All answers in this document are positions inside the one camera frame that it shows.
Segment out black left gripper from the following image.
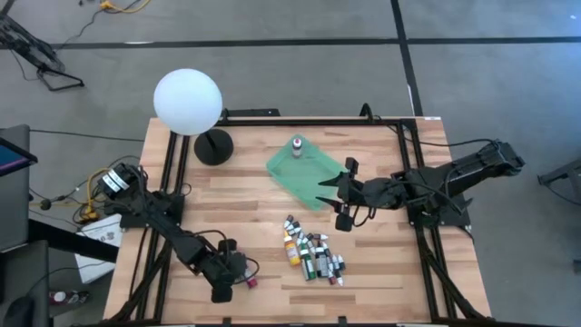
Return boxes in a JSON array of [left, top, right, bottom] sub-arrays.
[[203, 239, 249, 303]]

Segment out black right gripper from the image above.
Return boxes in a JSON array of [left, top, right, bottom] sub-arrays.
[[315, 157, 380, 232]]

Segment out large yellow food coloring bottle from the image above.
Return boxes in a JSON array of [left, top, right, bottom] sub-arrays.
[[283, 230, 301, 267]]

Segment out large black food coloring bottle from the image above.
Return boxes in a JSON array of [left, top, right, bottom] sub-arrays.
[[314, 241, 330, 279]]

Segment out large green food coloring bottle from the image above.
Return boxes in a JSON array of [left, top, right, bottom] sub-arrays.
[[299, 243, 318, 282]]

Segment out green translucent plastic tray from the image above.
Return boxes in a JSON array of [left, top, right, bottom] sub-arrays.
[[265, 134, 350, 212]]

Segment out black bar device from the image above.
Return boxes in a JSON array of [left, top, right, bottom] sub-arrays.
[[223, 107, 281, 119]]

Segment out white cardboard box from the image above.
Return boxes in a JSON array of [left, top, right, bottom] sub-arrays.
[[74, 213, 124, 285]]

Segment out red white floor object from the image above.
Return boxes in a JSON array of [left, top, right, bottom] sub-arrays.
[[48, 290, 91, 306]]

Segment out black floor beam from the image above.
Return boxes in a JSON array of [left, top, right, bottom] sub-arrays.
[[26, 217, 121, 264]]

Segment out white globe lamp black base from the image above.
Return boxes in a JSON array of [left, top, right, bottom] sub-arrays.
[[153, 67, 235, 167]]

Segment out gray desk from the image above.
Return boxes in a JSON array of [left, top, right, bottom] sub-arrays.
[[0, 124, 32, 253]]

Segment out gray metal stand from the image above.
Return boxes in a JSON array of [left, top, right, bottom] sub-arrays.
[[537, 157, 581, 201]]

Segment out laptop screen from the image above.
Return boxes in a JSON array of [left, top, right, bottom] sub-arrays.
[[0, 135, 39, 178]]

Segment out black tripod stand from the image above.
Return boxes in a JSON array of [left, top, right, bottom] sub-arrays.
[[0, 12, 86, 93]]

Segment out black aluminium table frame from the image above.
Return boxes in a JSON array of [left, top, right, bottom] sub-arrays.
[[104, 116, 494, 326]]

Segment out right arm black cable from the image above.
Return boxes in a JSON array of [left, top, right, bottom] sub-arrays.
[[360, 103, 498, 149]]

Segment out yellow coiled cable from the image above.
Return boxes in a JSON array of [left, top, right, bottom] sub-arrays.
[[80, 167, 120, 224]]

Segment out black floor cable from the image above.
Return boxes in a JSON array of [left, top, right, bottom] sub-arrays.
[[29, 128, 146, 144], [57, 0, 113, 49]]

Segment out yellow floor cable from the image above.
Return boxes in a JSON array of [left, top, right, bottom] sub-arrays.
[[98, 0, 153, 15]]

